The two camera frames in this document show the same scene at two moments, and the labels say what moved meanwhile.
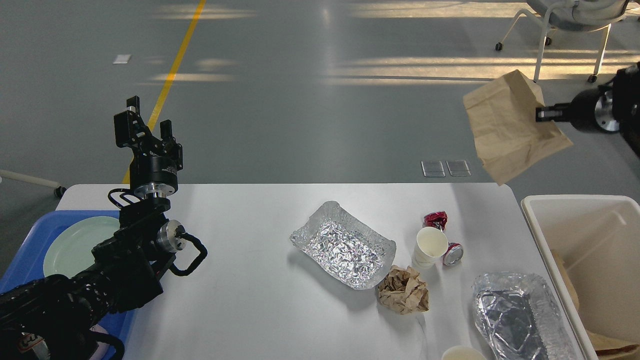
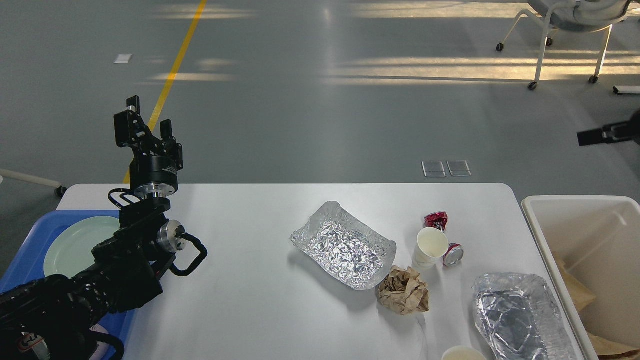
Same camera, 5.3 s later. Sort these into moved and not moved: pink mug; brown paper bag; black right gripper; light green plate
Moved: black right gripper; brown paper bag
Not moved: light green plate; pink mug
